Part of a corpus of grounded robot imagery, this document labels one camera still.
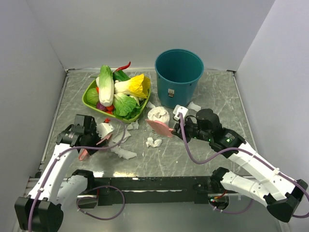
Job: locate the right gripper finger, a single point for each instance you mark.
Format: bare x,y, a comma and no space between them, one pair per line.
177,128
178,134

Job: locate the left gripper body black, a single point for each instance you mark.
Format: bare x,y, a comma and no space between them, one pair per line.
92,137

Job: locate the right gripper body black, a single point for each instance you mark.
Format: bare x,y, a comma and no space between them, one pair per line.
193,129

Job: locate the pink hand brush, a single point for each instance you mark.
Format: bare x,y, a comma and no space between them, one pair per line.
160,128

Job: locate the pink dustpan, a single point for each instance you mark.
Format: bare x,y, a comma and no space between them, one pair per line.
85,153

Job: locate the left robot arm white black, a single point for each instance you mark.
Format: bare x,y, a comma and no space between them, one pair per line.
42,210

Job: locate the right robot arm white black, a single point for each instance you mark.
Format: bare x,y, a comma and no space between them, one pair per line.
279,193

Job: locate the white tissue roll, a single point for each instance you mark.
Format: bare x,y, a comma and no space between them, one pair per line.
159,114

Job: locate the paper scrap near bucket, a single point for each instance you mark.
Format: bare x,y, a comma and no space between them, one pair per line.
193,106

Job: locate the paper scrap centre upper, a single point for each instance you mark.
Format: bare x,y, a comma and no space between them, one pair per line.
117,138

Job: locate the paper scrap right side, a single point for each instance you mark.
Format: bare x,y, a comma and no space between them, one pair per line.
153,143

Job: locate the purple onion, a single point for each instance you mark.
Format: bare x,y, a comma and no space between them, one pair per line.
101,107

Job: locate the paper scrap behind roll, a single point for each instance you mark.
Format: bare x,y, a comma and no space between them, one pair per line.
150,105

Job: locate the red tomato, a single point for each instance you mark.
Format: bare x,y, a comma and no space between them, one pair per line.
110,109

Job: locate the paper scrap centre lower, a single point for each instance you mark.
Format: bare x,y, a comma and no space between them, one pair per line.
123,153

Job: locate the round green cabbage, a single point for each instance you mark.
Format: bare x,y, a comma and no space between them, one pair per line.
92,96

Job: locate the green leafy bok choy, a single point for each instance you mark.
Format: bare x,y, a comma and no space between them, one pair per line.
125,106

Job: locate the green vegetable basket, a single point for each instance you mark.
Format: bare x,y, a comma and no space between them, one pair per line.
142,105

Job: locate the teal plastic bucket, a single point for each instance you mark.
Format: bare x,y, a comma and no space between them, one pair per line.
178,72

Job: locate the yellow white cabbage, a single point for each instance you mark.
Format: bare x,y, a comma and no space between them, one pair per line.
137,86

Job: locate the green white napa cabbage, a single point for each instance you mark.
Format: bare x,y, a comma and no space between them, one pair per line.
105,86

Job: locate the dark green pepper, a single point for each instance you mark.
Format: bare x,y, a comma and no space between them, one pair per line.
120,76

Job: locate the red chili pepper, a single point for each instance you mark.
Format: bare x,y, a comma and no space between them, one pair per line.
123,67

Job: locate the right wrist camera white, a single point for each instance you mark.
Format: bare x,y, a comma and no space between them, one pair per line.
179,110

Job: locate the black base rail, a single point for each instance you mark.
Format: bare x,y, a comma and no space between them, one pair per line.
175,189

